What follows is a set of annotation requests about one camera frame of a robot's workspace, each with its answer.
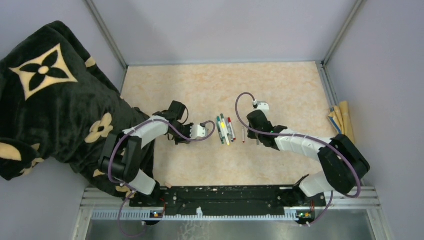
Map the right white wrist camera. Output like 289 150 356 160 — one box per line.
252 100 270 113

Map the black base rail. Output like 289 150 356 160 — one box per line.
129 185 327 217

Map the green cap white marker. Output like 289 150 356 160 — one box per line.
216 116 226 144

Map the dark green ink pen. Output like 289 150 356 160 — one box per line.
215 121 224 144

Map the black floral plush blanket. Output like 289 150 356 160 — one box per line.
0 20 149 199

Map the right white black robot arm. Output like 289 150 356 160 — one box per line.
247 110 371 206

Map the yellow cap white marker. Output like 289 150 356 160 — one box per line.
220 122 230 146

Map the blue tip acrylic marker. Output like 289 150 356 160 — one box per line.
226 121 234 142

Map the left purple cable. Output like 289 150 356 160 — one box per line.
107 119 217 238

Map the red cap white marker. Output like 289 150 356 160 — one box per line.
227 117 237 142

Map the yellow folded cloth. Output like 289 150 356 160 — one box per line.
327 101 356 144

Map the red cap green-end marker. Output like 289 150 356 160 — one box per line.
241 125 246 143

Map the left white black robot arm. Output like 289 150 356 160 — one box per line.
98 101 196 207

